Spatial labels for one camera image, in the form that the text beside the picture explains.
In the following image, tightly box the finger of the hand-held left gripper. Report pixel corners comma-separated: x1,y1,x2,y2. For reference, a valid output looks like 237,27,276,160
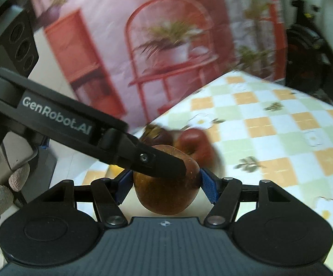
100,128,188,179

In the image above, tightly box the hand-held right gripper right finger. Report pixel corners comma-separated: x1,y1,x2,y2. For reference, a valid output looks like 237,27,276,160
199,168,299,228

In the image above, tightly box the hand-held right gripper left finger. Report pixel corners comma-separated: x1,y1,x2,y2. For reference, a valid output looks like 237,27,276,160
40,169,134,228

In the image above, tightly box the yellow round fruit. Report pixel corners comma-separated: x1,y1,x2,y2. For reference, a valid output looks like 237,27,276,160
105,163,125,179

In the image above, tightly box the dark purple mangosteen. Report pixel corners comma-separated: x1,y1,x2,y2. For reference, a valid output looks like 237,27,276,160
138,124,173,148

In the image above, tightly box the brown red apple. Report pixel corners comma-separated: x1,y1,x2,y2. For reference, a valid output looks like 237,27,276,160
133,144,200,216

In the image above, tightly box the checkered floral tablecloth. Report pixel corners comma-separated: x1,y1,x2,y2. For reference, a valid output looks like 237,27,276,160
77,70,333,276

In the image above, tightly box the printed backdrop cloth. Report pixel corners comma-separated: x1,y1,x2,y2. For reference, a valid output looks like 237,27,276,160
25,0,288,138

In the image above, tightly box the black exercise bike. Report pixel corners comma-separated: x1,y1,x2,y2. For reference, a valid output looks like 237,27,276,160
283,0,333,94

